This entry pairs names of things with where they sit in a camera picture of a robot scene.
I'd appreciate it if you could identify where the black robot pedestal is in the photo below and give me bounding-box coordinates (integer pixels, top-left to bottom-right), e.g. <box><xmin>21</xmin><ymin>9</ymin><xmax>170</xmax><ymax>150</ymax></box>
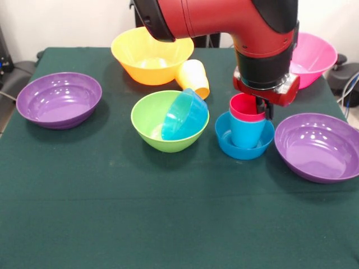
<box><xmin>134</xmin><ymin>0</ymin><xmax>222</xmax><ymax>48</ymax></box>

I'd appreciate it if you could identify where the orange bowl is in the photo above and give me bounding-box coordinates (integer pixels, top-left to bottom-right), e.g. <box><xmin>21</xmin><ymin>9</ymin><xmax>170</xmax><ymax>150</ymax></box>
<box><xmin>111</xmin><ymin>26</ymin><xmax>195</xmax><ymax>86</ymax></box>

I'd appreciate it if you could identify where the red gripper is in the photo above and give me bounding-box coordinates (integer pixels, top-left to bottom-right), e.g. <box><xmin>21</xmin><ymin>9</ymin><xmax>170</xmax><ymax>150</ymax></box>
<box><xmin>233</xmin><ymin>67</ymin><xmax>300</xmax><ymax>120</ymax></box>

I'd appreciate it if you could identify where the blue bowl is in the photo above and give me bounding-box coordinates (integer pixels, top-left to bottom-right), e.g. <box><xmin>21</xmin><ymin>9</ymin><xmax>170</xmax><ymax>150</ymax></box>
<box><xmin>215</xmin><ymin>111</ymin><xmax>275</xmax><ymax>161</ymax></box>
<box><xmin>161</xmin><ymin>88</ymin><xmax>210</xmax><ymax>141</ymax></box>

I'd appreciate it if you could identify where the red cup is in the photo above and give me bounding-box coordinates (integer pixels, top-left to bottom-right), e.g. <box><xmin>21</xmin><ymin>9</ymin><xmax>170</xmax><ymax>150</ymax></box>
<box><xmin>229</xmin><ymin>92</ymin><xmax>267</xmax><ymax>123</ymax></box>

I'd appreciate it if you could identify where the black knobbed device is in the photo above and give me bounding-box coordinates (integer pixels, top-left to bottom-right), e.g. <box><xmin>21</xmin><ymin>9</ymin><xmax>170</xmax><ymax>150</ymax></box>
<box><xmin>328</xmin><ymin>53</ymin><xmax>359</xmax><ymax>95</ymax></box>

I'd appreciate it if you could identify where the purple bowl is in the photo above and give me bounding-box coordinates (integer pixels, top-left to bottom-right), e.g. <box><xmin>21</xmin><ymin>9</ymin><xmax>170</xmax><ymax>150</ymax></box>
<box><xmin>274</xmin><ymin>113</ymin><xmax>359</xmax><ymax>184</ymax></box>
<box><xmin>16</xmin><ymin>72</ymin><xmax>103</xmax><ymax>131</ymax></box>

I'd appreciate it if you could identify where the dark green tablecloth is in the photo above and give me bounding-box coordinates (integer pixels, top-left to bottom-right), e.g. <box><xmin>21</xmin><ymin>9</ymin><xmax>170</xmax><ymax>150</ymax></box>
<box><xmin>0</xmin><ymin>47</ymin><xmax>359</xmax><ymax>269</ymax></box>

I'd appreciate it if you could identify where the pink bowl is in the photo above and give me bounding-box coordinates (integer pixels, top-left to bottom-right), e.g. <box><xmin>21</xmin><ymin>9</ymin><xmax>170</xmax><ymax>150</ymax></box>
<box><xmin>288</xmin><ymin>32</ymin><xmax>338</xmax><ymax>90</ymax></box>

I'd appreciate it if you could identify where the orange cup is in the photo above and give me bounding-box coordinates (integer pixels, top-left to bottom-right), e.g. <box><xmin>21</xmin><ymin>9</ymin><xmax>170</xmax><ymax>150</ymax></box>
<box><xmin>176</xmin><ymin>59</ymin><xmax>210</xmax><ymax>100</ymax></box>

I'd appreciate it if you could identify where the grey cable bundle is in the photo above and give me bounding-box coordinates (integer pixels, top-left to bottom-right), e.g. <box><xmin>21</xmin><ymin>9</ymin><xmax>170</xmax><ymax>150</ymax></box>
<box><xmin>336</xmin><ymin>71</ymin><xmax>359</xmax><ymax>132</ymax></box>

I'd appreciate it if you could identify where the blue cup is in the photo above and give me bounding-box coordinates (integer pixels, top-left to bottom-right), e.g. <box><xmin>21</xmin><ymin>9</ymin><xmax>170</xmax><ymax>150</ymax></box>
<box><xmin>229</xmin><ymin>112</ymin><xmax>267</xmax><ymax>149</ymax></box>

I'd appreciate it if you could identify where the black computer tower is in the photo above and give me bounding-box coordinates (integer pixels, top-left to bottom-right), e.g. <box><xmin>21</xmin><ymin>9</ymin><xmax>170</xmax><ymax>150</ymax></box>
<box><xmin>0</xmin><ymin>25</ymin><xmax>15</xmax><ymax>82</ymax></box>

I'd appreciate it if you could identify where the green bowl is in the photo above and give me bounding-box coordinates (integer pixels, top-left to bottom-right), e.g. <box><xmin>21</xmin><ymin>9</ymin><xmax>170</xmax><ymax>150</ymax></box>
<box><xmin>131</xmin><ymin>89</ymin><xmax>210</xmax><ymax>154</ymax></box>

